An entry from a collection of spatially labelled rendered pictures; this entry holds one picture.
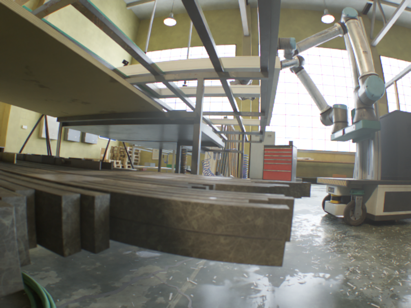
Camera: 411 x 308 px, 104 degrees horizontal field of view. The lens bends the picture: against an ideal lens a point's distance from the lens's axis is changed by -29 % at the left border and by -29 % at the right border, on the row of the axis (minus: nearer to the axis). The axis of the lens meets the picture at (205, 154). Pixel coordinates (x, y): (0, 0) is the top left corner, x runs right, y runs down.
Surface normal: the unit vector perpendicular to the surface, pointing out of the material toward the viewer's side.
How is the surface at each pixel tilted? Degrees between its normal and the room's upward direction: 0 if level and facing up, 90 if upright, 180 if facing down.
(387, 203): 90
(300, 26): 90
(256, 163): 90
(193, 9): 180
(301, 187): 90
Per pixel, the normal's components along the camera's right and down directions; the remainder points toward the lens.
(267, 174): -0.57, -0.09
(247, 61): -0.23, -0.08
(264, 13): -0.06, 1.00
